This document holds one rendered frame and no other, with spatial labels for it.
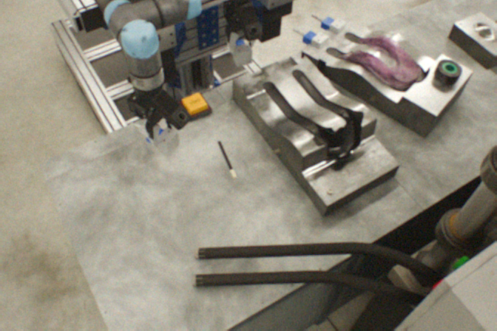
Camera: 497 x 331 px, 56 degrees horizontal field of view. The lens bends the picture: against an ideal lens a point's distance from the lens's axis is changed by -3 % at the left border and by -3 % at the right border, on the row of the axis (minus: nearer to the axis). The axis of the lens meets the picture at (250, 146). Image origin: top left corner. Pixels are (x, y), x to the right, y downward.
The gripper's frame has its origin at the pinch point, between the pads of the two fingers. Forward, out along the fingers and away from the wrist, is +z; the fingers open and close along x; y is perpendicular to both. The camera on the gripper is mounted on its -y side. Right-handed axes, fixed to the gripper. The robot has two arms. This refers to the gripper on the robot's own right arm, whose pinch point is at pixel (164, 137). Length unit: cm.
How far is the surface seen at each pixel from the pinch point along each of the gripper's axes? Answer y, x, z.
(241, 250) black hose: -32.4, 13.1, 9.4
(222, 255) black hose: -28.7, 16.0, 11.0
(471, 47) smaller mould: -61, -98, 12
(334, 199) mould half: -45.7, -12.5, 9.0
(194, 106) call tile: 6.0, -20.9, 11.4
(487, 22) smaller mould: -62, -111, 8
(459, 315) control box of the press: -70, 30, -50
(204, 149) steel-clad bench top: -4.4, -10.8, 15.1
